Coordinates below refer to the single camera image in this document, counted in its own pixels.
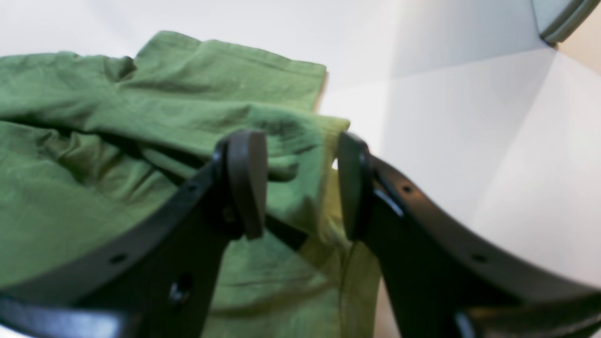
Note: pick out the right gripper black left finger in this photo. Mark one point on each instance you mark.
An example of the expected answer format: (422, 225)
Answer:
(156, 280)

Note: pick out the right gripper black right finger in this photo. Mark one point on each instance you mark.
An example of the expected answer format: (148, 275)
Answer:
(443, 280)

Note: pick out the green t-shirt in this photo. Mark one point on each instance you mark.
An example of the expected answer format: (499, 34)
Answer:
(92, 145)

